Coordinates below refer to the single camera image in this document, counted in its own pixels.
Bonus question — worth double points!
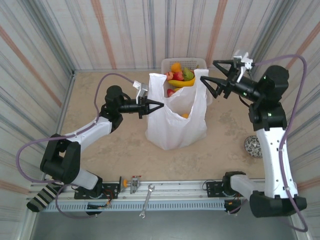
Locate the white plastic bag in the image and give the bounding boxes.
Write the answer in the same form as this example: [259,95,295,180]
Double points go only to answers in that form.
[144,68,210,151]

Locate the green fake guava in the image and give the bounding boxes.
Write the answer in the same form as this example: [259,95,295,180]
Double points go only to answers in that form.
[182,68,196,79]

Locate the patterned round bowl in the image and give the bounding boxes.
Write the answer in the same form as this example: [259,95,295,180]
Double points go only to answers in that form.
[243,135,263,159]

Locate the white perforated plastic basket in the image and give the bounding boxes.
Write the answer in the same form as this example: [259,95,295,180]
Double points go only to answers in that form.
[161,57,215,106]

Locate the metal clamp orange knob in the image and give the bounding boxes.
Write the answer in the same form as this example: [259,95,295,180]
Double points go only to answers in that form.
[118,174,142,195]

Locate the silver combination wrench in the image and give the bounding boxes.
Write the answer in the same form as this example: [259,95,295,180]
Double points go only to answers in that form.
[138,184,156,219]

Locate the small black electronics module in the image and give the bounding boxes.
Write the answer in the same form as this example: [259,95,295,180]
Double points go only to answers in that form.
[86,201,112,210]
[224,199,242,213]

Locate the black white striped sock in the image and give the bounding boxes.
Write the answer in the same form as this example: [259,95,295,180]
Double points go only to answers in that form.
[26,181,67,213]

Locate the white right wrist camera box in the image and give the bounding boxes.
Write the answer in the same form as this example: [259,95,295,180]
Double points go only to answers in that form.
[233,49,255,83]

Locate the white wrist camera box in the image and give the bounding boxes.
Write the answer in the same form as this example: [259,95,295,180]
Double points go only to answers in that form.
[233,49,255,83]
[133,80,150,100]

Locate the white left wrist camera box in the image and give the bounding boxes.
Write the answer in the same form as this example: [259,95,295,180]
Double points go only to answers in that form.
[133,80,150,100]

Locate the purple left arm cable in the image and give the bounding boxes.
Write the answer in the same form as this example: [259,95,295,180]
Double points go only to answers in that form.
[15,72,137,220]

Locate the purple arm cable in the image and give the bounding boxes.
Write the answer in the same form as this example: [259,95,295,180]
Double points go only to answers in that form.
[15,72,137,220]
[228,54,309,233]

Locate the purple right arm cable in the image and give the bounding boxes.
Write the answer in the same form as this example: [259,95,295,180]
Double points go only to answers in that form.
[228,54,309,233]

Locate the aluminium mounting rail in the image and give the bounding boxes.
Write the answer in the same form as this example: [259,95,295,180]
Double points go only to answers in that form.
[29,178,266,201]

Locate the grey slotted cable duct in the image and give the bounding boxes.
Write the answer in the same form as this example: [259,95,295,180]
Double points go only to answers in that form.
[41,200,242,213]

